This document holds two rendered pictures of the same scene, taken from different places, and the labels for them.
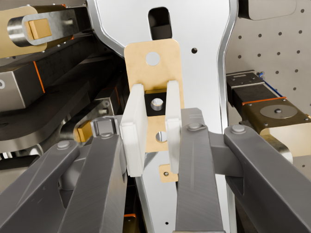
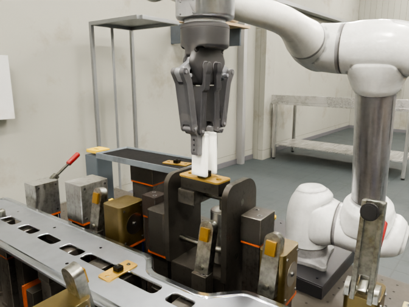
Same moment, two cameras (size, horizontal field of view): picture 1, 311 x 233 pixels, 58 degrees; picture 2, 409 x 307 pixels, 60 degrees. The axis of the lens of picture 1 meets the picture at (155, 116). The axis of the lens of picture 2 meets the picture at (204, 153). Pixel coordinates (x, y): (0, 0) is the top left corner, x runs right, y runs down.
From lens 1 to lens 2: 52 cm
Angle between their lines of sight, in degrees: 61
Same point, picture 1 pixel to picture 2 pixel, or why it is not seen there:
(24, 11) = (285, 253)
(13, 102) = (248, 214)
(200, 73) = not seen: outside the picture
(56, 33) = (264, 264)
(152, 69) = (215, 178)
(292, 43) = not seen: outside the picture
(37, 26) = (271, 244)
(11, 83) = (255, 217)
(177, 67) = (209, 180)
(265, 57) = not seen: outside the picture
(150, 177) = (136, 259)
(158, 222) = (107, 245)
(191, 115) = (199, 148)
